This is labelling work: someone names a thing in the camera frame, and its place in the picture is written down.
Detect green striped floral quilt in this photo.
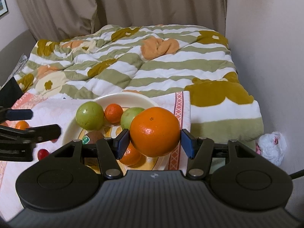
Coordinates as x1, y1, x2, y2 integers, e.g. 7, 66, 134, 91
13, 24, 264, 145

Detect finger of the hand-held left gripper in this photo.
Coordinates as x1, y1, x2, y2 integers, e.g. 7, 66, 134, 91
0, 124, 61, 148
0, 107, 33, 121

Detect green apple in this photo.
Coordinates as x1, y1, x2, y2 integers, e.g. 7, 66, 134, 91
76, 101, 105, 130
120, 107, 145, 136

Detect small mandarin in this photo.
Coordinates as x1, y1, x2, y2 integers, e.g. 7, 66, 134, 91
15, 121, 30, 131

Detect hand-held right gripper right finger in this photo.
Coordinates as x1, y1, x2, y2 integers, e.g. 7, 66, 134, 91
181, 128, 258, 180

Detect grey headboard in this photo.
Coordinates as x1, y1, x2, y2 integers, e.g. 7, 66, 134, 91
0, 30, 36, 86

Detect dark grey laptop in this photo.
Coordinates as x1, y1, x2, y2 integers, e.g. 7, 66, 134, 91
0, 77, 23, 110

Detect large orange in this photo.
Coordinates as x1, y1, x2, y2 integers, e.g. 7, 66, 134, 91
119, 142, 143, 166
130, 107, 181, 158

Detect red cherry tomato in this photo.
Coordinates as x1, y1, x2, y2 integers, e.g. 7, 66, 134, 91
37, 148, 50, 160

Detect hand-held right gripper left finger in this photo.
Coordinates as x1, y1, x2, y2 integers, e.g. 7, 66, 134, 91
49, 128, 130, 180

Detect white plastic bag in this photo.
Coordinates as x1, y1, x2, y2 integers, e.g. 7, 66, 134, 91
256, 131, 287, 166

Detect small orange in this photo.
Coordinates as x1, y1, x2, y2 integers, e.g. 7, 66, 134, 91
104, 104, 124, 124

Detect beige curtain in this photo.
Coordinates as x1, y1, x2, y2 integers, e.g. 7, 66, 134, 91
11, 0, 227, 42

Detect cream oval plate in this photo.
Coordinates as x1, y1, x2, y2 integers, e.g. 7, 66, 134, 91
60, 93, 175, 171

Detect brown kiwi with green sticker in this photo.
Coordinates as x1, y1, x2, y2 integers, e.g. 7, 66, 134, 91
82, 130, 106, 168

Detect grey floral pillow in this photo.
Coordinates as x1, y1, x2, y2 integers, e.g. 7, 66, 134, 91
11, 53, 29, 76

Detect pink floral tablecloth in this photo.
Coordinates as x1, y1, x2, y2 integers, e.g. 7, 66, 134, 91
0, 91, 192, 221

